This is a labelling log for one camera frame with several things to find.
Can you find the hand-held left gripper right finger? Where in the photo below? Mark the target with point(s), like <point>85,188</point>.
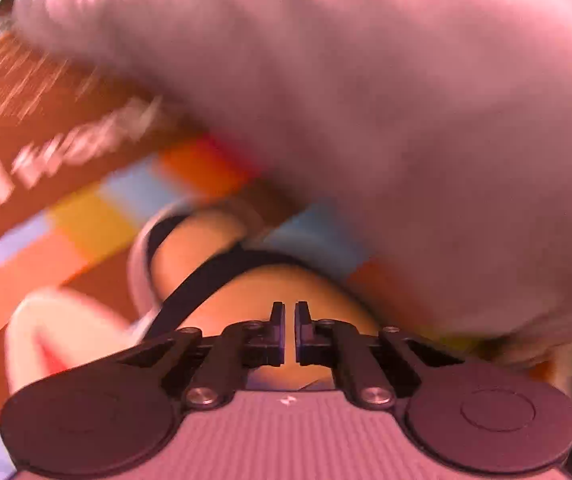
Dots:
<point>302,340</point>

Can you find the printed blanket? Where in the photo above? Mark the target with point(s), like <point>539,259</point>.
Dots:
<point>16,110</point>

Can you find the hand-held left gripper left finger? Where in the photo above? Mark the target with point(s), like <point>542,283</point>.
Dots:
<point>278,340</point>

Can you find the light grey garment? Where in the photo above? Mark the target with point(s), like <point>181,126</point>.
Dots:
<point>366,85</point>

